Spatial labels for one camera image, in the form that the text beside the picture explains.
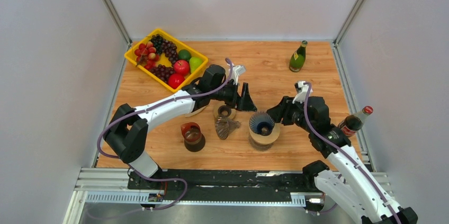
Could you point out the blue ribbed dripper cone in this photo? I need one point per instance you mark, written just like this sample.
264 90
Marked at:
261 123

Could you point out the cola bottle red cap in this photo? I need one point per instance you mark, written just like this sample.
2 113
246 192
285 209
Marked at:
354 122

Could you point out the green lime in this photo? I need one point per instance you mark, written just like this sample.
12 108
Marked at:
184 55

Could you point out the clear glass ribbed dripper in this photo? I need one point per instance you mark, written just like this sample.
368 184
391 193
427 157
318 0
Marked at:
224 126

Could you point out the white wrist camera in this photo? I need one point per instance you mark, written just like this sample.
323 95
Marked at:
303 90
235 72

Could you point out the yellow plastic fruit tray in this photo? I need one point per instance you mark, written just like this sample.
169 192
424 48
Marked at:
131 57

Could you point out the glass server with wooden collar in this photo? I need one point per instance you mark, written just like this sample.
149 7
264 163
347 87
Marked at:
263 143

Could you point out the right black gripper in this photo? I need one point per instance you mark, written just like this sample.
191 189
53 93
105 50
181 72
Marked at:
277 113

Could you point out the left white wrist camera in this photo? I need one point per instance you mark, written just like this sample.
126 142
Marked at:
235 72

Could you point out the brown paper filter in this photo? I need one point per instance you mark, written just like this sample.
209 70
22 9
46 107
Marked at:
195 112

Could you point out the dark purple grape bunch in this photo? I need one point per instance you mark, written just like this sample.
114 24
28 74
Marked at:
165 47

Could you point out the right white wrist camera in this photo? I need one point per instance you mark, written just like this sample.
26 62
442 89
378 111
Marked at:
303 90

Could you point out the green pear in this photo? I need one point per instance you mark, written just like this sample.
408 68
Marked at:
194 63

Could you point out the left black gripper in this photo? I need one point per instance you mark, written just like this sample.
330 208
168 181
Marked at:
244 102

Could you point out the green glass bottle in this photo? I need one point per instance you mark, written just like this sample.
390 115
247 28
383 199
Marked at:
298 57

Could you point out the red apple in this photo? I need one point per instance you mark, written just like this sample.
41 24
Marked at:
175 80
182 67

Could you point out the red glass carafe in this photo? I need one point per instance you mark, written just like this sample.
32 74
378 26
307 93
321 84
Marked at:
194 140

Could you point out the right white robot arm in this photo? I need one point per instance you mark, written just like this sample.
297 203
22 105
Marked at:
360 196

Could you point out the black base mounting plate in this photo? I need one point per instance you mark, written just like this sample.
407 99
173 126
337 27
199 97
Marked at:
225 185

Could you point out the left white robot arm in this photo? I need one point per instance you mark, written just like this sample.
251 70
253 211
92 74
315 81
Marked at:
127 132

